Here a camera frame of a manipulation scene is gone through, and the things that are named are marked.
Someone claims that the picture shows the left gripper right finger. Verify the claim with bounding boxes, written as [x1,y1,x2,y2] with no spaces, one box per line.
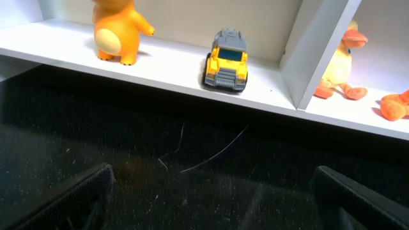
[309,165,409,230]

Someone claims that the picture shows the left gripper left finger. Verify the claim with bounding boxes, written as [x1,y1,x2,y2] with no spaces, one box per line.
[0,162,116,230]

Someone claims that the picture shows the yellow rubber duck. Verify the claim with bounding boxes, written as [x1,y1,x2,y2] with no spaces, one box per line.
[91,0,156,66]

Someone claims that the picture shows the grey and yellow toy truck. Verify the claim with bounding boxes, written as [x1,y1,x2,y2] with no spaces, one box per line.
[201,27,250,94]

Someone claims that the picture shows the white plush duck yellow hat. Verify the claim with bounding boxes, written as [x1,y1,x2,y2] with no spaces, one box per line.
[380,89,409,122]

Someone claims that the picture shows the white shelf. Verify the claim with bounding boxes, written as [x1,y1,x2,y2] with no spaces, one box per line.
[0,0,409,141]

